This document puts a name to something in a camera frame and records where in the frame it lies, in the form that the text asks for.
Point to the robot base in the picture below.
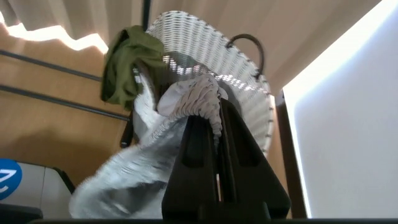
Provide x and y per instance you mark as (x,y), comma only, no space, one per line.
(37,189)

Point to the black clothes rack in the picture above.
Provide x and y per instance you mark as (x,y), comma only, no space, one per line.
(62,101)

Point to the green garment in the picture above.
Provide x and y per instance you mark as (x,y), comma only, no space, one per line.
(127,68)

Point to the white laundry basket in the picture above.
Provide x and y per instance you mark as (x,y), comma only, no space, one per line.
(202,40)

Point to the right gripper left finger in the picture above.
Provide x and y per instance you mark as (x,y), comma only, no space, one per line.
(189,193)

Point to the pale grey shorts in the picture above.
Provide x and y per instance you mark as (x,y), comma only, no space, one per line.
(133,174)

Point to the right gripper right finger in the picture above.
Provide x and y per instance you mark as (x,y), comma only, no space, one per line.
(255,193)

